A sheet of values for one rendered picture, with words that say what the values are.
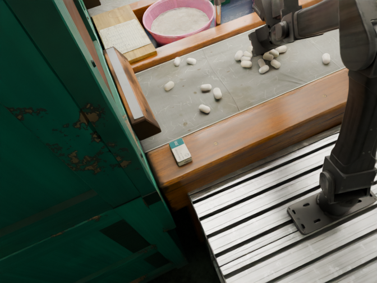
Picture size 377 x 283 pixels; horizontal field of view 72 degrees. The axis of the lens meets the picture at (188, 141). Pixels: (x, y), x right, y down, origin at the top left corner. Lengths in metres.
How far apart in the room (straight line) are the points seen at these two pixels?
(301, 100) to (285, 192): 0.24
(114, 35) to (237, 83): 0.47
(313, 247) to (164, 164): 0.38
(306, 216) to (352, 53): 0.37
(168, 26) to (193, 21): 0.10
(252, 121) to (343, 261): 0.36
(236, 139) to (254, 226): 0.21
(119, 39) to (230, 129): 0.52
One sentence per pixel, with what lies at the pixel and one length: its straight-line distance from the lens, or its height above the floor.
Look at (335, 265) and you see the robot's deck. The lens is 0.67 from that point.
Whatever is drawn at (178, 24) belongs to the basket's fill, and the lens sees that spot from 1.06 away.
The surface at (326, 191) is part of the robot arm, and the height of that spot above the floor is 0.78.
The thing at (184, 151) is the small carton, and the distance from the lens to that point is 0.60.
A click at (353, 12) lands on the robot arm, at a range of 0.45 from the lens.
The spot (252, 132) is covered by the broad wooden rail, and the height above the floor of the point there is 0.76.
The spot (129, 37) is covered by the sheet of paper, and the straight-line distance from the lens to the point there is 0.97.
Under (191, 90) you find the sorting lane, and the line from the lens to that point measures 0.78.
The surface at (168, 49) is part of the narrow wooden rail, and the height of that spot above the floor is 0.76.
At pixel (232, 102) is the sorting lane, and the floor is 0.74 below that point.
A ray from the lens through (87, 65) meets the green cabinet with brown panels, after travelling 0.27.
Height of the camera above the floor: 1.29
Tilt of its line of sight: 56 degrees down
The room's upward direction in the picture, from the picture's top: 11 degrees counter-clockwise
